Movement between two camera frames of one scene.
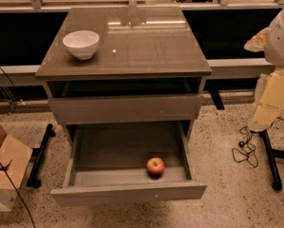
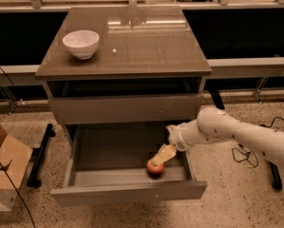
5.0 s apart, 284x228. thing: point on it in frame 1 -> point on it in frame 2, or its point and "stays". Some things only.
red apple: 155,167 stays
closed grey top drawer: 129,108 stays
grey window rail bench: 249,68 stays
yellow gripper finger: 277,92 -> 181,136
